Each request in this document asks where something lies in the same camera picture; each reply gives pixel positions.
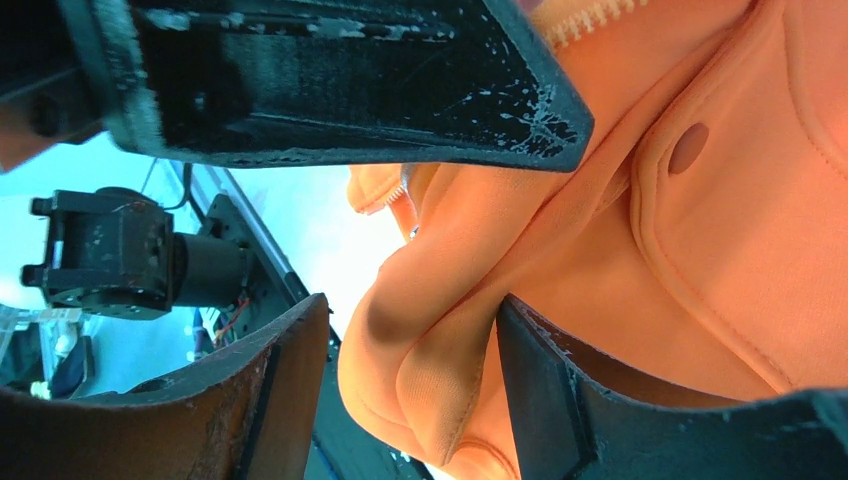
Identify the orange zip jacket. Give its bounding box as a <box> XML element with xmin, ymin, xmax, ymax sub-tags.
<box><xmin>337</xmin><ymin>1</ymin><xmax>847</xmax><ymax>479</ymax></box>

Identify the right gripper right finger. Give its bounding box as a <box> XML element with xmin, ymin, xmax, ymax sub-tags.
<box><xmin>496</xmin><ymin>297</ymin><xmax>847</xmax><ymax>479</ymax></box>

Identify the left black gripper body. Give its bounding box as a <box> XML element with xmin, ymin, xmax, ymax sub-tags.
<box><xmin>1</xmin><ymin>1</ymin><xmax>126</xmax><ymax>143</ymax></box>

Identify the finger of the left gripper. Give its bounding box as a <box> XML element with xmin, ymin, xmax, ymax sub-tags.
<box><xmin>92</xmin><ymin>1</ymin><xmax>594</xmax><ymax>172</ymax></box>

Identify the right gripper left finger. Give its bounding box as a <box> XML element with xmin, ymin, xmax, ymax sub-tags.
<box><xmin>0</xmin><ymin>293</ymin><xmax>331</xmax><ymax>480</ymax></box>

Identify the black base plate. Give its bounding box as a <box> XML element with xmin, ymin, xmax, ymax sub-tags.
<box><xmin>199</xmin><ymin>194</ymin><xmax>431</xmax><ymax>479</ymax></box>

